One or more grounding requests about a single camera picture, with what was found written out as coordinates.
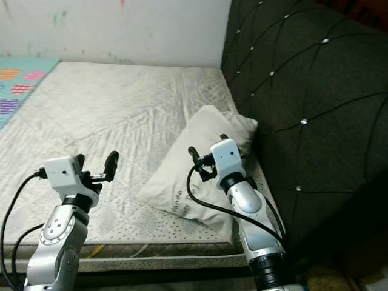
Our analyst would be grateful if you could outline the white printed pillow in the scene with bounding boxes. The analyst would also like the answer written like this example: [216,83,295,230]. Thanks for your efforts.
[136,105,258,245]

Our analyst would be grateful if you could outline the white patterned mattress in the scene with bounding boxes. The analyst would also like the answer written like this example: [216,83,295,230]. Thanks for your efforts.
[0,61,273,273]

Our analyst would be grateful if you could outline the black tufted headboard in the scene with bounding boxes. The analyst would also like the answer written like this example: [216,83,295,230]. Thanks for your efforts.
[220,0,388,267]

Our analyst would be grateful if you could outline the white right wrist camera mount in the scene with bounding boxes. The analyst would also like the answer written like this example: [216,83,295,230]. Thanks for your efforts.
[209,138,246,182]

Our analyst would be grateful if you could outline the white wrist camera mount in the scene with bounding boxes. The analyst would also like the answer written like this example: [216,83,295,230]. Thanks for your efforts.
[209,138,246,182]
[42,155,99,207]

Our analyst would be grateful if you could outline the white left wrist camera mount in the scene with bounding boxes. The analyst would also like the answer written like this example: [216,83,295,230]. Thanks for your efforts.
[42,155,99,207]

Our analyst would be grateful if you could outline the short black left arm cable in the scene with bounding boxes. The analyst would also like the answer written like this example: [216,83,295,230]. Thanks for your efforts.
[12,223,49,291]

